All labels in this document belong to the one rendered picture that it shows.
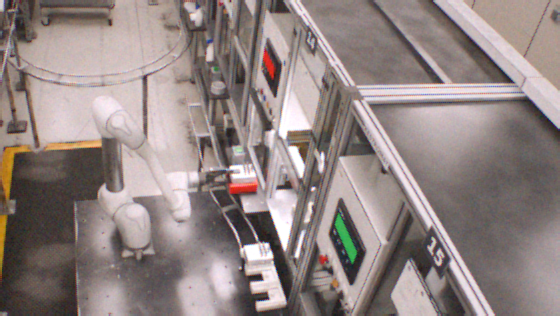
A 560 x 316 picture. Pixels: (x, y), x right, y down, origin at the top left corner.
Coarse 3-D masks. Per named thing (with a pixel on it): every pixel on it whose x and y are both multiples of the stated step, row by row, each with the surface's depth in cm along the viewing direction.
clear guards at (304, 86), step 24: (312, 72) 225; (336, 72) 202; (288, 96) 257; (312, 96) 228; (336, 96) 204; (288, 120) 260; (312, 120) 230; (264, 144) 303; (288, 144) 263; (264, 168) 307; (288, 168) 266; (312, 168) 234; (264, 192) 311; (312, 192) 237
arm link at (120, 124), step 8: (120, 112) 250; (128, 112) 256; (112, 120) 243; (120, 120) 243; (128, 120) 245; (112, 128) 243; (120, 128) 243; (128, 128) 245; (136, 128) 249; (120, 136) 245; (128, 136) 247; (136, 136) 250; (128, 144) 251; (136, 144) 253
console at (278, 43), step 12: (264, 24) 282; (276, 24) 270; (264, 36) 284; (276, 36) 265; (288, 36) 262; (276, 48) 266; (288, 48) 251; (276, 60) 263; (288, 60) 252; (276, 72) 265; (264, 84) 291; (276, 84) 267; (276, 96) 272; (276, 108) 274; (276, 120) 275
